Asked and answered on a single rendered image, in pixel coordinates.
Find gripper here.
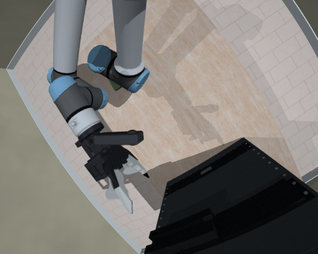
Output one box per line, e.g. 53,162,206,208
75,122,149,215

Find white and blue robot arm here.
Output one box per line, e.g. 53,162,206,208
47,0,150,145

